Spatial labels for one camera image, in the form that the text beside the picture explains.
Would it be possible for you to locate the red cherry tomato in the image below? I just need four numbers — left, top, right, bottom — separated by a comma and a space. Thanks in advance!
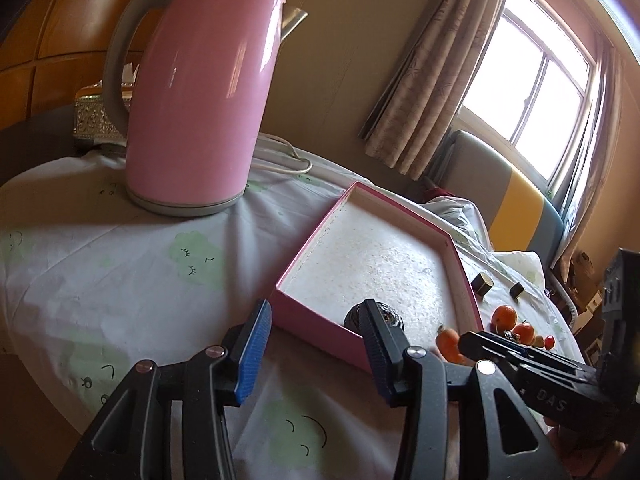
544, 335, 555, 350

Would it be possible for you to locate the orange tangerine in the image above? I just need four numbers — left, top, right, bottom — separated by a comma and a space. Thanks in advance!
490, 304, 518, 334
512, 321, 536, 346

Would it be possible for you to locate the dark cylinder piece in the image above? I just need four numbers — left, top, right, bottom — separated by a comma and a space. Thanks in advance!
471, 272, 495, 298
509, 282, 524, 300

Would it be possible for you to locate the small brown round fruit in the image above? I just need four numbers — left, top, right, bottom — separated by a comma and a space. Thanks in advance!
532, 335, 544, 348

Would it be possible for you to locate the orange carrot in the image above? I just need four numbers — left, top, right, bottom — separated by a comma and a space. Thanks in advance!
435, 325, 473, 366

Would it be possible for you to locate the cluttered side cabinet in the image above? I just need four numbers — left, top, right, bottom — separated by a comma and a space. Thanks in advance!
565, 250, 604, 354

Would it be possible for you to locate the white cloud-print tablecloth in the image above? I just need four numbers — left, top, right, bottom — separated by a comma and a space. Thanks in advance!
0, 133, 586, 480

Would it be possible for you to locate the grey yellow teal sofa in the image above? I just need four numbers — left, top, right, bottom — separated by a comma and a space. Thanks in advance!
440, 130, 564, 268

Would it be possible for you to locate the pink shallow box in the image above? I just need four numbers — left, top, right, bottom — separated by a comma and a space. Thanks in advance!
269, 182, 483, 370

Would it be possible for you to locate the right beige curtain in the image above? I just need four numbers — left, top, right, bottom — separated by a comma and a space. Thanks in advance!
551, 39, 624, 281

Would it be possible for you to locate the beige curtain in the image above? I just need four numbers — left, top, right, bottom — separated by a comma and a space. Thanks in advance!
360, 0, 506, 180
551, 39, 624, 281

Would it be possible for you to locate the bright window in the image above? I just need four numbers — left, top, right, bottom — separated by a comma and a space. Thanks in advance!
454, 0, 596, 198

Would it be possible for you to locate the silver ornate tissue box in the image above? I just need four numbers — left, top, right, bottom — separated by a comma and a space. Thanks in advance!
73, 80, 127, 148

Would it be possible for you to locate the left beige curtain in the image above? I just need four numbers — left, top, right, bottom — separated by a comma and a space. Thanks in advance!
360, 0, 506, 180

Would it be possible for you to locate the pink electric kettle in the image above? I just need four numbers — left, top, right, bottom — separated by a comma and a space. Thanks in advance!
102, 0, 306, 218

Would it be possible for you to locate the white power cable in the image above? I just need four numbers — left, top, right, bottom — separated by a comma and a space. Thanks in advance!
252, 132, 315, 176

